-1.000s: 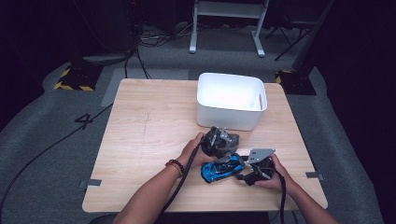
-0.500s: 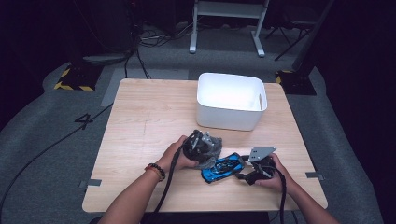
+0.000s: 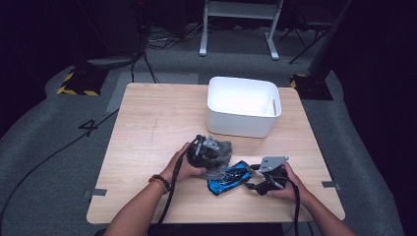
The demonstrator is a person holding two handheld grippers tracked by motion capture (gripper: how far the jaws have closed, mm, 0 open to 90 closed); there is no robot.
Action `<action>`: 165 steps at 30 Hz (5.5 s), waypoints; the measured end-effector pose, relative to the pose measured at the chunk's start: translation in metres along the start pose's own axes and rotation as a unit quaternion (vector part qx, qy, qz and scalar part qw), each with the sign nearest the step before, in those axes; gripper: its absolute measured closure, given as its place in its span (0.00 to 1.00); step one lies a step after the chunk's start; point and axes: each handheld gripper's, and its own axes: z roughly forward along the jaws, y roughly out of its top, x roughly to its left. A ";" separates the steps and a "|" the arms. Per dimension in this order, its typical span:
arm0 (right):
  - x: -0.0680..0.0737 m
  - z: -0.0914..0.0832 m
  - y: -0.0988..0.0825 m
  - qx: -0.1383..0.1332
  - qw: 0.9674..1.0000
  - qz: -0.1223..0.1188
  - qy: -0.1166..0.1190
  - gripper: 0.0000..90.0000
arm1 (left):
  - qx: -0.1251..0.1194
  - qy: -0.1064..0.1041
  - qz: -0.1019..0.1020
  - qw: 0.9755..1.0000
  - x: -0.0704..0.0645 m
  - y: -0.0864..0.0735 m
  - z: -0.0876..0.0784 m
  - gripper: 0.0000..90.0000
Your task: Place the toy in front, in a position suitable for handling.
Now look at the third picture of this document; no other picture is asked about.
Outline blue toy car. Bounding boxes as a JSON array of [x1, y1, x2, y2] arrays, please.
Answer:
[[207, 159, 254, 197]]

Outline white metal stand frame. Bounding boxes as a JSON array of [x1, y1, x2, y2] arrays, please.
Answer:
[[199, 0, 285, 62]]

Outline tangle of floor cables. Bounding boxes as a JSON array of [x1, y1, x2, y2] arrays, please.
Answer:
[[130, 23, 206, 85]]

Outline grey fuzzy cloth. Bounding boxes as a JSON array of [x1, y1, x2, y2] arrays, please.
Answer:
[[196, 139, 234, 181]]

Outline right hand-held gripper cable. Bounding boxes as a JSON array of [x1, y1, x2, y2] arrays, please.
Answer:
[[265, 174, 302, 236]]

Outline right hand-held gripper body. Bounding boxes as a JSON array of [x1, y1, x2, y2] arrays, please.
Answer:
[[255, 155, 290, 197]]

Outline person's right hand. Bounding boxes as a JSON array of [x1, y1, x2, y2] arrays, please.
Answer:
[[266, 161, 312, 207]]

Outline left hand-held gripper cable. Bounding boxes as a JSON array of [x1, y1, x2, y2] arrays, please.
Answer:
[[149, 134, 203, 236]]

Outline long black floor cable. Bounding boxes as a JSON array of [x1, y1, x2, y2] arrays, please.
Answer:
[[0, 107, 120, 227]]

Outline person's left hand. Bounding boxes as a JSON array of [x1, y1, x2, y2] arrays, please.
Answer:
[[159, 142, 209, 185]]

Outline black bead bracelet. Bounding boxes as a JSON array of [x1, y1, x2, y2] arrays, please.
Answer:
[[149, 173, 172, 193]]

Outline black folding stand legs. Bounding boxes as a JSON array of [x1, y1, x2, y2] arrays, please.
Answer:
[[278, 21, 332, 65]]

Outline white plastic bin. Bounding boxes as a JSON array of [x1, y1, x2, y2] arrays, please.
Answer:
[[206, 76, 282, 139]]

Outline orange cord bracelet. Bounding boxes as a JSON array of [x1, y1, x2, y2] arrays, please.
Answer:
[[148, 177, 168, 195]]

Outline slanted dark metal post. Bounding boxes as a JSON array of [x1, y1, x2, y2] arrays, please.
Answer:
[[307, 0, 354, 76]]

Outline grey tape piece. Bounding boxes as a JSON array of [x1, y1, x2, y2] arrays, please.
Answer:
[[321, 180, 343, 192], [83, 188, 108, 200]]

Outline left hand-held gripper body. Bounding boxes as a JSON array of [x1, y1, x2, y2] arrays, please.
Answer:
[[186, 134, 227, 170]]

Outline hand-held gripper cable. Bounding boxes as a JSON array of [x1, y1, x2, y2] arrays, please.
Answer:
[[265, 174, 302, 236], [149, 134, 203, 236]]

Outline black yellow striped stand base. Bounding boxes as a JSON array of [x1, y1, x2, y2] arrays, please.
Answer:
[[56, 67, 109, 97], [289, 73, 334, 101]]

